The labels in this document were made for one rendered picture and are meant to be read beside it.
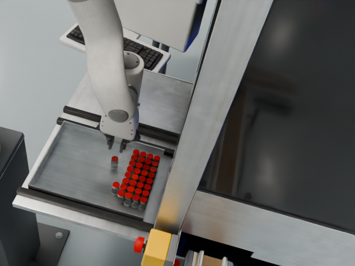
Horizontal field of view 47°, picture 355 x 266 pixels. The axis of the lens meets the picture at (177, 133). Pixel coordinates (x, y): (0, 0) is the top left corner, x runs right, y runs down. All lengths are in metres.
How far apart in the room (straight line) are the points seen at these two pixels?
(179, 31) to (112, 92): 0.96
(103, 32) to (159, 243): 0.51
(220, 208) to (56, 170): 0.56
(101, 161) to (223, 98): 0.70
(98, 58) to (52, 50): 2.16
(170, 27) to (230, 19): 1.24
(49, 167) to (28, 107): 1.40
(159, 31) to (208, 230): 1.07
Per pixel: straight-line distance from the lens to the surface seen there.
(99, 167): 1.31
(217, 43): 0.63
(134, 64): 0.98
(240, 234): 1.04
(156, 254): 1.02
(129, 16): 1.91
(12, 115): 2.65
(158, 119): 1.46
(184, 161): 0.84
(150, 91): 1.55
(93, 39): 0.91
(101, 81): 0.91
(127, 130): 1.12
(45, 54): 3.04
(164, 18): 1.83
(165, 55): 1.85
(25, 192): 1.25
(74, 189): 1.27
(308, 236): 1.02
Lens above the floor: 1.96
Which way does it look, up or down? 49 degrees down
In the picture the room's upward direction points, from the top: 16 degrees clockwise
